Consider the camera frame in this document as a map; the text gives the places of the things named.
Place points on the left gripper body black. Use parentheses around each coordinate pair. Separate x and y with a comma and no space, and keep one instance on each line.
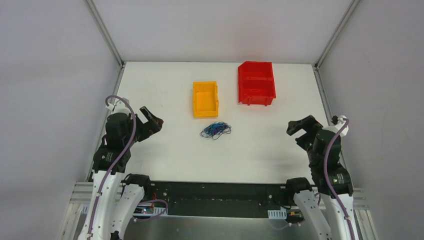
(143,125)

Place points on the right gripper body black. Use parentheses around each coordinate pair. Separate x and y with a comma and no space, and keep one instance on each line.
(305,133)

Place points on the red plastic bin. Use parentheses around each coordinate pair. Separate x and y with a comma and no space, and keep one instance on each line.
(256,83)

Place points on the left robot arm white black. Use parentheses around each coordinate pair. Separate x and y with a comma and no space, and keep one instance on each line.
(115,193)

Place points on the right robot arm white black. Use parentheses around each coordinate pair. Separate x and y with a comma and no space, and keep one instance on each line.
(334,185)

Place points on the yellow plastic bin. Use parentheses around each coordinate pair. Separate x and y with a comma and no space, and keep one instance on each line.
(205,102)

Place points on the right white slotted cable duct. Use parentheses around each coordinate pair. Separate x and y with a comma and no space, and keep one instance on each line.
(280,214)

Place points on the white slotted cable duct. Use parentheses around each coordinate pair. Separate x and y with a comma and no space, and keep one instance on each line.
(280,214)
(149,210)

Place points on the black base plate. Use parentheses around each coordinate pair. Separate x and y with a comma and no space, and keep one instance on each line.
(212,199)

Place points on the aluminium frame rail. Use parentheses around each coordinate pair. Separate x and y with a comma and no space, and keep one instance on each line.
(82,193)

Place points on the left white slotted cable duct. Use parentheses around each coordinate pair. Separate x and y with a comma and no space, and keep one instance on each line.
(149,210)

